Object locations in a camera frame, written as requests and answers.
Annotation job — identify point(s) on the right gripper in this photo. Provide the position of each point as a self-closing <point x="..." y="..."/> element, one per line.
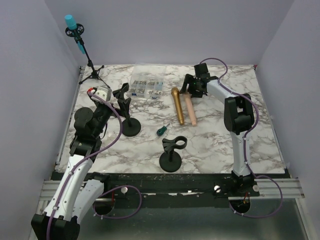
<point x="189" y="79"/>

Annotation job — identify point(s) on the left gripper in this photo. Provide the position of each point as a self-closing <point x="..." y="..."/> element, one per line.
<point x="124" y="106"/>

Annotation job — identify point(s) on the pink microphone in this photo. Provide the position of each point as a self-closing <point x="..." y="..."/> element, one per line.
<point x="190" y="109"/>

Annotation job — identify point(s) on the gold microphone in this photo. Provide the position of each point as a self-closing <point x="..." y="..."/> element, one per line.
<point x="178" y="107"/>

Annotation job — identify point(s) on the black round-base mic stand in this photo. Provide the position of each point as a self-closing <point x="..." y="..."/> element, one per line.
<point x="170" y="161"/>

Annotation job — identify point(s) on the black tripod mic stand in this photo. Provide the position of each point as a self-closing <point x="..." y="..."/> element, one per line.
<point x="95" y="73"/>

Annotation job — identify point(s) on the blue microphone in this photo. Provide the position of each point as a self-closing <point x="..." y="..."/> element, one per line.
<point x="74" y="30"/>

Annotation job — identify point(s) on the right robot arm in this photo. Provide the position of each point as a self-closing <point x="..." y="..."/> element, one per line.
<point x="238" y="116"/>

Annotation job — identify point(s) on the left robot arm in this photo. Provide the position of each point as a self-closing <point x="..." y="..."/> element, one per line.
<point x="62" y="217"/>

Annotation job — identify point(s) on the clear screw organizer box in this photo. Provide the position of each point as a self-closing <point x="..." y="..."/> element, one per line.
<point x="147" y="81"/>

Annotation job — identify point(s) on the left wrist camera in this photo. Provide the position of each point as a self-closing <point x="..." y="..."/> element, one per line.
<point x="103" y="92"/>

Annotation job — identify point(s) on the green handle screwdriver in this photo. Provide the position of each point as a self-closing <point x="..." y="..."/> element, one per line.
<point x="162" y="130"/>

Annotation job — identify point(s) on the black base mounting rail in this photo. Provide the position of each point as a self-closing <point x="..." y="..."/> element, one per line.
<point x="162" y="191"/>

